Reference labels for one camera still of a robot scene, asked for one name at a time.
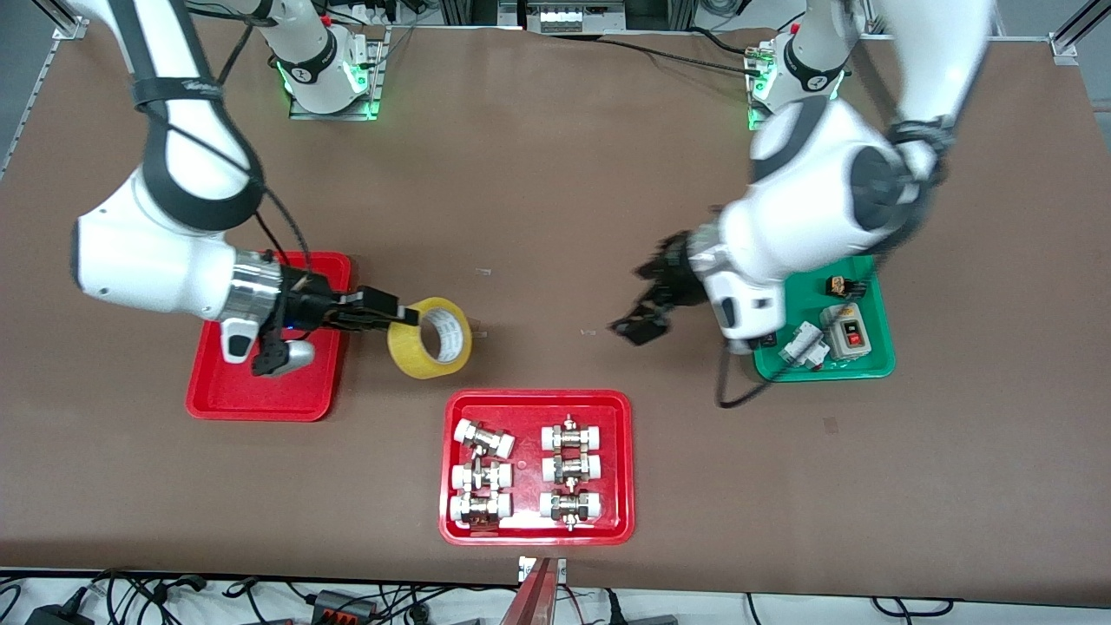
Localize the grey push-button switch box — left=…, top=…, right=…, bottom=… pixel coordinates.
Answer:
left=819, top=304, right=872, bottom=360

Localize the white circuit breaker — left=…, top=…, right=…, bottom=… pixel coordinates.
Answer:
left=779, top=321, right=827, bottom=372

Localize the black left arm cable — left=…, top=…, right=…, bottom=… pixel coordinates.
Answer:
left=714, top=337, right=786, bottom=411

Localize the white power strip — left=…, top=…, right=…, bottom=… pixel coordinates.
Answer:
left=525, top=0, right=626, bottom=36

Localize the red tray with fittings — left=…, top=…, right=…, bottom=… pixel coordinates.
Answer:
left=438, top=389, right=635, bottom=547

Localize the empty red plastic tray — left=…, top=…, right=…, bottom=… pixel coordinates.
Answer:
left=185, top=251, right=352, bottom=423

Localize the metal fitting with white caps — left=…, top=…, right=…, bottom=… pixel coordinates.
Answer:
left=449, top=491, right=513, bottom=530
left=450, top=460, right=513, bottom=494
left=539, top=488, right=603, bottom=530
left=542, top=415, right=604, bottom=452
left=542, top=451, right=602, bottom=484
left=454, top=419, right=516, bottom=459

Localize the black power plug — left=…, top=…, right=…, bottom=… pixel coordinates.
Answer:
left=26, top=599, right=92, bottom=625

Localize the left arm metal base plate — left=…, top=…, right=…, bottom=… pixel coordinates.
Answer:
left=748, top=43, right=839, bottom=134

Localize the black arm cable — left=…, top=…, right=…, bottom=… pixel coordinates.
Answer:
left=217, top=17, right=312, bottom=266
left=714, top=337, right=786, bottom=411

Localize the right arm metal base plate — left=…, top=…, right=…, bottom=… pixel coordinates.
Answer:
left=289, top=26, right=387, bottom=121

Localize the red aluminium bar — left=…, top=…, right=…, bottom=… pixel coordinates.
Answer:
left=499, top=560, right=561, bottom=625

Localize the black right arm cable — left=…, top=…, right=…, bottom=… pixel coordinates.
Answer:
left=217, top=17, right=312, bottom=266

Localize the green plastic tray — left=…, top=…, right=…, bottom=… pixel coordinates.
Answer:
left=753, top=256, right=897, bottom=382

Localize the yellow packing tape roll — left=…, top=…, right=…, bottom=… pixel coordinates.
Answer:
left=386, top=297, right=474, bottom=380

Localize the black cable on table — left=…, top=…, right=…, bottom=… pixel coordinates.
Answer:
left=599, top=35, right=769, bottom=77

